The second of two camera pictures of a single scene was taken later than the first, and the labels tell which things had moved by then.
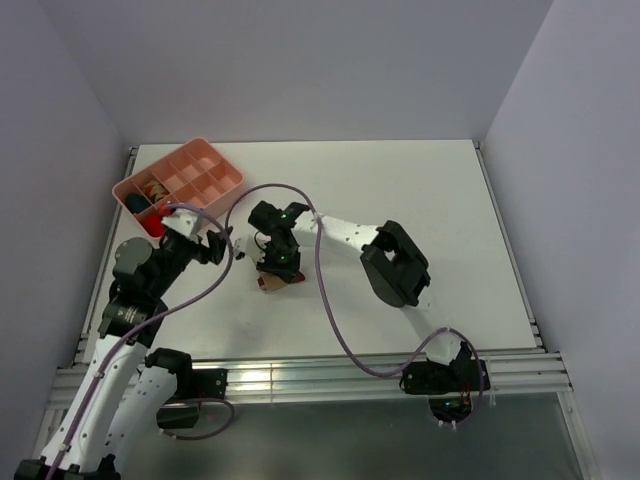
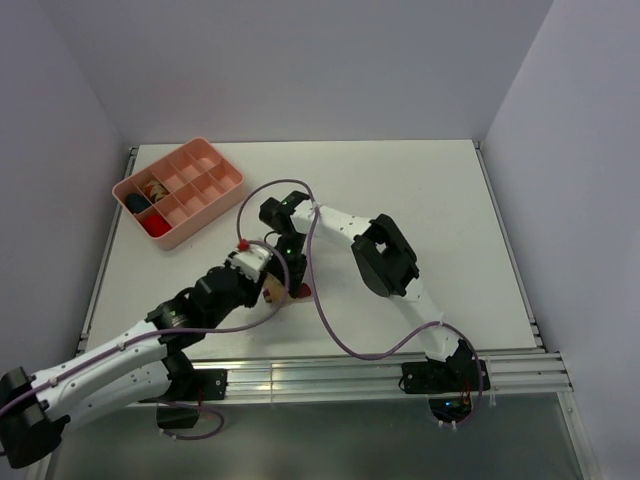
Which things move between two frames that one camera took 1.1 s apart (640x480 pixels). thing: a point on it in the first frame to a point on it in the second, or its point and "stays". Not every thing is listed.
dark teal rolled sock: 136,202 stays
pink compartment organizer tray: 197,176 stays
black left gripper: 213,252 to 252,290
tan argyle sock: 155,191 stays
